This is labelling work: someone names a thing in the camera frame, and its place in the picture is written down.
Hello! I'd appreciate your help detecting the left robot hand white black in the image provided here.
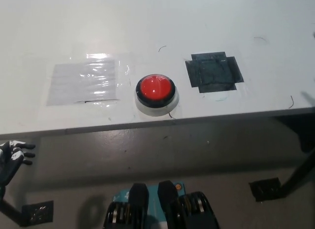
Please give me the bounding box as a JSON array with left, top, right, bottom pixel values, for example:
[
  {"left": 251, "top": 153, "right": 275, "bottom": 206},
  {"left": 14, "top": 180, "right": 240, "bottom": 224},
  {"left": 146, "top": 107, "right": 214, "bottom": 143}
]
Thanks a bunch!
[{"left": 0, "top": 139, "right": 36, "bottom": 188}]

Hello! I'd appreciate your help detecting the red dome push button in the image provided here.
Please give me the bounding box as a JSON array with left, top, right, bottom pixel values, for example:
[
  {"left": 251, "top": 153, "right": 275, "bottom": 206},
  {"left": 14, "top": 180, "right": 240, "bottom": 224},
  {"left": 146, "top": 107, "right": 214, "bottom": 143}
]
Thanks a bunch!
[{"left": 134, "top": 73, "right": 180, "bottom": 117}]

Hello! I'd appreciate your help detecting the clear plastic sheet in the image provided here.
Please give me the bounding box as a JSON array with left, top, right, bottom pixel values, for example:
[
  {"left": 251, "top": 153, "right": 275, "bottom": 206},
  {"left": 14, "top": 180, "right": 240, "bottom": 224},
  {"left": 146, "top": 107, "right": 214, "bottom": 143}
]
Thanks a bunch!
[{"left": 46, "top": 53, "right": 131, "bottom": 108}]

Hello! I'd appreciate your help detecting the black tape patch on table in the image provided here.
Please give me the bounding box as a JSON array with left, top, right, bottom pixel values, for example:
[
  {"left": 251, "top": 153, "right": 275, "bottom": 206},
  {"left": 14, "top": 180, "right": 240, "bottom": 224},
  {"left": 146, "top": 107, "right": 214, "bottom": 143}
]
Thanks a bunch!
[{"left": 185, "top": 51, "right": 245, "bottom": 94}]

